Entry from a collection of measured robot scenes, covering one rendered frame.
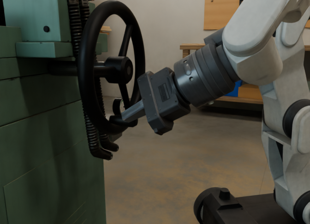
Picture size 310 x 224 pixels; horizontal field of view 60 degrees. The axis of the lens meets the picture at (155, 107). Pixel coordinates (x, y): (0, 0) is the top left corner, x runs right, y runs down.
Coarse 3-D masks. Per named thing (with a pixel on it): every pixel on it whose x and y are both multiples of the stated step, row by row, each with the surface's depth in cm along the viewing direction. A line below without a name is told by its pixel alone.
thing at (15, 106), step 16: (0, 80) 51; (16, 80) 55; (32, 80) 59; (48, 80) 64; (64, 80) 69; (0, 96) 52; (16, 96) 55; (32, 96) 59; (48, 96) 64; (64, 96) 70; (80, 96) 77; (0, 112) 52; (16, 112) 55; (32, 112) 60
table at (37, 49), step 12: (0, 36) 51; (12, 36) 53; (0, 48) 51; (12, 48) 53; (24, 48) 53; (36, 48) 52; (48, 48) 51; (60, 48) 53; (72, 48) 56; (96, 48) 65
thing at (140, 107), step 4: (136, 108) 50; (140, 108) 49; (128, 112) 51; (132, 112) 50; (136, 112) 50; (140, 112) 50; (144, 112) 50; (124, 116) 51; (128, 116) 50; (132, 116) 50; (136, 116) 51; (140, 116) 51; (124, 120) 51; (128, 120) 52; (132, 120) 52
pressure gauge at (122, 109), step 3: (114, 99) 90; (117, 99) 89; (120, 99) 89; (114, 102) 88; (117, 102) 88; (120, 102) 88; (114, 105) 88; (117, 105) 88; (120, 105) 88; (123, 105) 90; (114, 108) 88; (117, 108) 88; (120, 108) 88; (123, 108) 90; (114, 111) 89; (117, 111) 88; (120, 111) 88; (123, 111) 91; (114, 114) 92; (117, 114) 90; (120, 114) 89
